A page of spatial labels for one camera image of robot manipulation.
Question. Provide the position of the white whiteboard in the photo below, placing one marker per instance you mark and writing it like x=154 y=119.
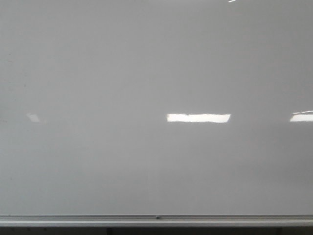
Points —
x=131 y=107

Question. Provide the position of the grey aluminium marker tray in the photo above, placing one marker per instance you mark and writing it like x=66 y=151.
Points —
x=117 y=221

